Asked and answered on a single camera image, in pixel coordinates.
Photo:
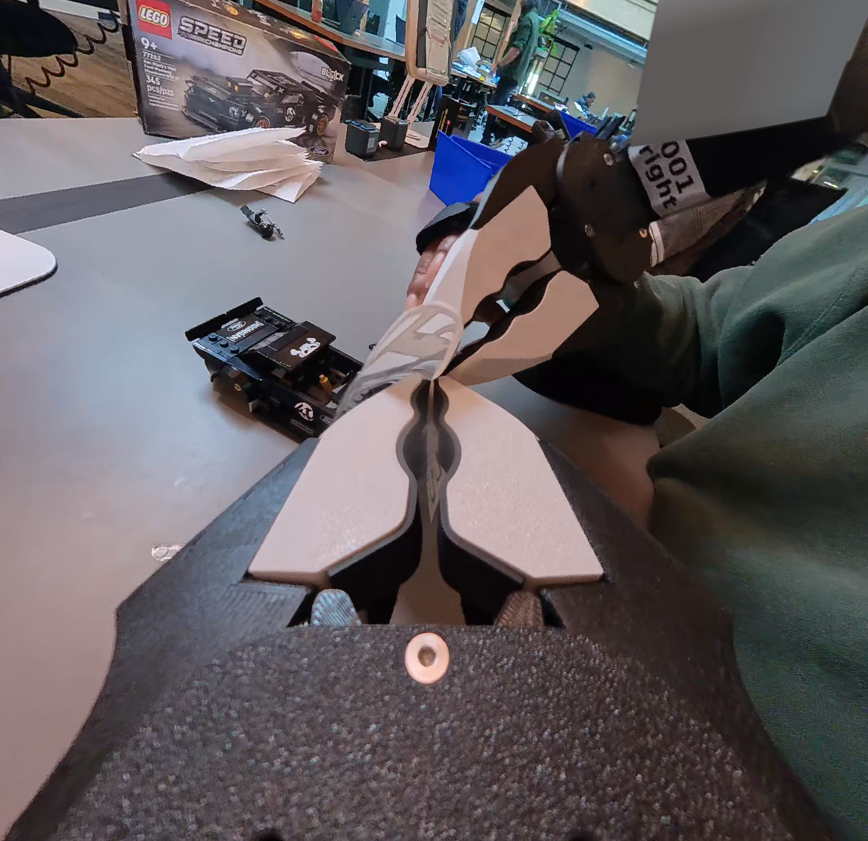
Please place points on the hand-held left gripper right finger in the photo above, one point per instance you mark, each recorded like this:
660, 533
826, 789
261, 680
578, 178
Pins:
515, 502

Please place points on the black lego car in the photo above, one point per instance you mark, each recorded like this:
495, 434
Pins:
271, 359

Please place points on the person's right hand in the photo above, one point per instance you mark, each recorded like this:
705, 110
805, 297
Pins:
427, 271

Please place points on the black office chair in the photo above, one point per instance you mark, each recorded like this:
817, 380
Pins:
34, 34

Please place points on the black carton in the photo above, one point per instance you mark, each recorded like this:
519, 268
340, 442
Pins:
454, 115

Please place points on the blue plastic bin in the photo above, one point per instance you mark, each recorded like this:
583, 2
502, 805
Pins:
461, 169

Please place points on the white mat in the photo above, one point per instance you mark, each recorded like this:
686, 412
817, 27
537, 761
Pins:
20, 264

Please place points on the lego set box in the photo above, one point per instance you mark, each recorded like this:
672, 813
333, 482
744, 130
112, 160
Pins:
224, 74

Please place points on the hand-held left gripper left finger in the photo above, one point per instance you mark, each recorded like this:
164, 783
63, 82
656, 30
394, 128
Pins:
339, 495

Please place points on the wooden desk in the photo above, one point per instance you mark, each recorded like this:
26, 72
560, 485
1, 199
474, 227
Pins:
325, 34

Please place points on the person's right forearm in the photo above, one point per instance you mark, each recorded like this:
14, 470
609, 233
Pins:
759, 312

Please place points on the green sweatshirt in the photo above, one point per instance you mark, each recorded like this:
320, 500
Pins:
780, 583

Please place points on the white paper bags stack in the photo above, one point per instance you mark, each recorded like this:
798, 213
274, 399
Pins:
237, 163

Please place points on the small clear lego piece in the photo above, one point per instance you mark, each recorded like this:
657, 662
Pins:
166, 551

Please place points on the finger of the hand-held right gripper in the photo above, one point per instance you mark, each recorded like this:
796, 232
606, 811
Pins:
502, 237
542, 325

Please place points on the black battery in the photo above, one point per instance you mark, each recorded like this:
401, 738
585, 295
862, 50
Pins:
361, 139
394, 132

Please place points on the white sticker sheet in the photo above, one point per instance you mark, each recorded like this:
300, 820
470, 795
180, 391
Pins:
413, 339

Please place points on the small black lego piece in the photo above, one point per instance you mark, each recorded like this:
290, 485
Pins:
261, 222

